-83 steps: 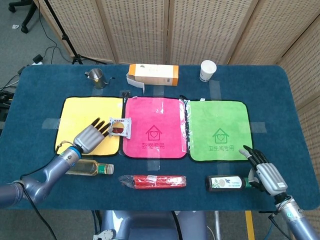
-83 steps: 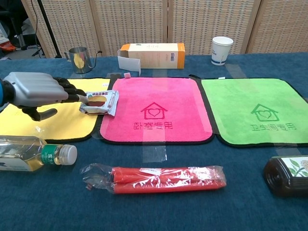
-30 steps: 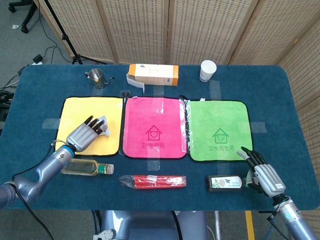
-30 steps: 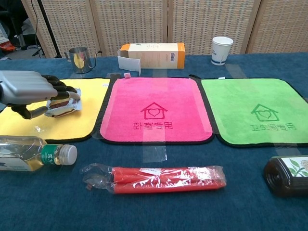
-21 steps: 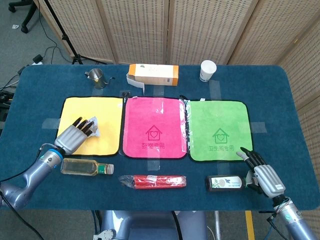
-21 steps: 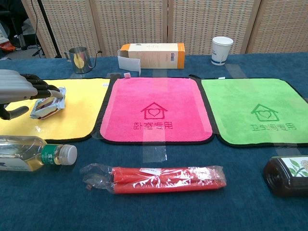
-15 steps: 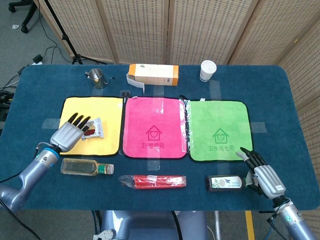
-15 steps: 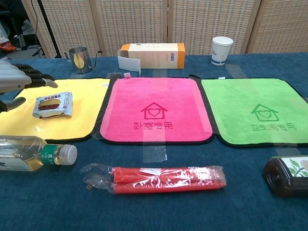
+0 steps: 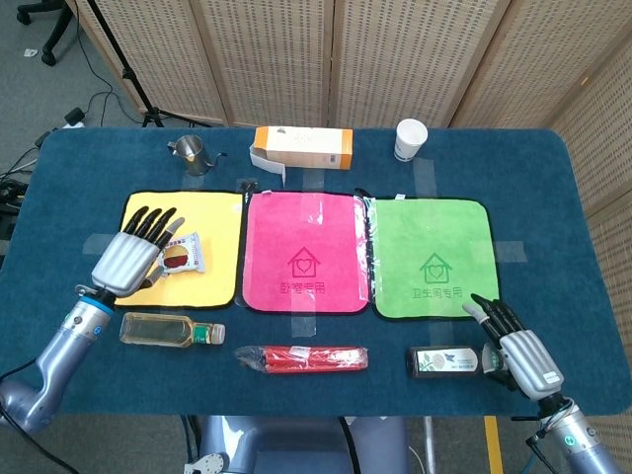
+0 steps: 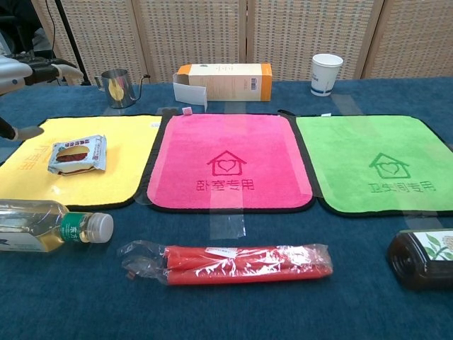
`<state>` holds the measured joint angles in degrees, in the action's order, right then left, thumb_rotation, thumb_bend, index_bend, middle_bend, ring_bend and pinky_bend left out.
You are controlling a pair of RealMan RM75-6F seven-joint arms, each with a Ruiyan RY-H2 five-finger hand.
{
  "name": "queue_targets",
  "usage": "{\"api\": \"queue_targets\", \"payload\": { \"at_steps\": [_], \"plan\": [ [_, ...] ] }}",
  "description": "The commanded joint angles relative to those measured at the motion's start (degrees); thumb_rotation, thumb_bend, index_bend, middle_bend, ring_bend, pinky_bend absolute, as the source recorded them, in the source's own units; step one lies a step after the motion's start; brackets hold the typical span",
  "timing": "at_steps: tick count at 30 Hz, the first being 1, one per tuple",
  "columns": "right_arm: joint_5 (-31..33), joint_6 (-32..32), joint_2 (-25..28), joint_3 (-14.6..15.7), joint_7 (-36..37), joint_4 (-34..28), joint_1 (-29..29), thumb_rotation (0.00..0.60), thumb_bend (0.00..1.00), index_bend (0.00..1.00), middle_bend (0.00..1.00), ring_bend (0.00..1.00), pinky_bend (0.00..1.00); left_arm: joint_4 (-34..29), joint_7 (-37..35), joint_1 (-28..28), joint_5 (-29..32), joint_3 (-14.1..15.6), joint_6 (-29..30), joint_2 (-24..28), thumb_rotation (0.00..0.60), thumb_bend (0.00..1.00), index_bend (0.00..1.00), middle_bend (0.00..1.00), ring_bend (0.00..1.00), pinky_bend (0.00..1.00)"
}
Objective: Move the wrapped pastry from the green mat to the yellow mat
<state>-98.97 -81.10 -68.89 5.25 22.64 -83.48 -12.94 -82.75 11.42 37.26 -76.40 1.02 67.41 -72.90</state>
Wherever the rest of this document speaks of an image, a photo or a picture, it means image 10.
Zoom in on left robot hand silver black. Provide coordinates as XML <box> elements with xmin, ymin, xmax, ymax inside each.
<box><xmin>0</xmin><ymin>52</ymin><xmax>85</xmax><ymax>142</ymax></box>

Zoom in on packaged snack cake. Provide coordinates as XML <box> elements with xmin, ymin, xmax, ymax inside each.
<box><xmin>47</xmin><ymin>134</ymin><xmax>108</xmax><ymax>177</ymax></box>

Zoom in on yellow cloth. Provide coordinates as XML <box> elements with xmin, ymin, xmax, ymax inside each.
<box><xmin>0</xmin><ymin>113</ymin><xmax>164</xmax><ymax>210</ymax></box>

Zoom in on pink cloth with house print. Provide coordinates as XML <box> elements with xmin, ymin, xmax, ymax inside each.
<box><xmin>136</xmin><ymin>112</ymin><xmax>316</xmax><ymax>214</ymax></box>

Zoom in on green cloth with house print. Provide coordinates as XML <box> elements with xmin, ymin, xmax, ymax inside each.
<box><xmin>289</xmin><ymin>113</ymin><xmax>453</xmax><ymax>217</ymax></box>

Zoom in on black tripod stand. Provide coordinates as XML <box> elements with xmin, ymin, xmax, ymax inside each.
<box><xmin>55</xmin><ymin>0</ymin><xmax>90</xmax><ymax>86</ymax></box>

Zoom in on steel spouted pitcher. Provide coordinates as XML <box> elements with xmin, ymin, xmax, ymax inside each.
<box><xmin>94</xmin><ymin>69</ymin><xmax>151</xmax><ymax>109</ymax></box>

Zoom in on clear bottle with yellow liquid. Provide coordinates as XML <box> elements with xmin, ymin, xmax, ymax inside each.
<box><xmin>0</xmin><ymin>199</ymin><xmax>115</xmax><ymax>253</ymax></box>

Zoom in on wicker folding screen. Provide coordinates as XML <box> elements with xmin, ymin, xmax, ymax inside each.
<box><xmin>31</xmin><ymin>0</ymin><xmax>453</xmax><ymax>86</ymax></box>

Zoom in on orange and white carton box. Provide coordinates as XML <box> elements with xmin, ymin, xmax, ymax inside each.
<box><xmin>172</xmin><ymin>62</ymin><xmax>273</xmax><ymax>108</ymax></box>

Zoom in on clear tape strip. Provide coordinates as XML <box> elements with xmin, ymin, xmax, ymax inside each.
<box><xmin>209</xmin><ymin>203</ymin><xmax>246</xmax><ymax>239</ymax></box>
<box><xmin>331</xmin><ymin>92</ymin><xmax>364</xmax><ymax>116</ymax></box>

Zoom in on red sticks in plastic bag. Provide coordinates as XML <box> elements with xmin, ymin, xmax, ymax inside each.
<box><xmin>117</xmin><ymin>239</ymin><xmax>334</xmax><ymax>286</ymax></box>

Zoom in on white paper cup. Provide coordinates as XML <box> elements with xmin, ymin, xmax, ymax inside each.
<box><xmin>310</xmin><ymin>53</ymin><xmax>344</xmax><ymax>97</ymax></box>

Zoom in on blue felt table cover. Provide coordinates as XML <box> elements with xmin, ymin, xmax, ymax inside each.
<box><xmin>0</xmin><ymin>76</ymin><xmax>453</xmax><ymax>340</ymax></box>

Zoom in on dark brown labelled bottle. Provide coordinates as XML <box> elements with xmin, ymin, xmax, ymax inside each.
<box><xmin>386</xmin><ymin>229</ymin><xmax>453</xmax><ymax>292</ymax></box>

